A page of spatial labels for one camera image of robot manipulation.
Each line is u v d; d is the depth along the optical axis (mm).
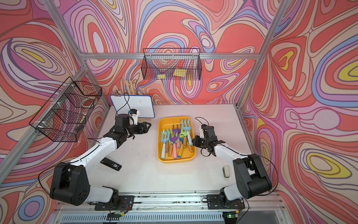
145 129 783
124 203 724
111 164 834
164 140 962
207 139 704
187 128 984
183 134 957
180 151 893
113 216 704
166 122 1068
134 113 756
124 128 680
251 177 437
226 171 819
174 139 959
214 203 732
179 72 905
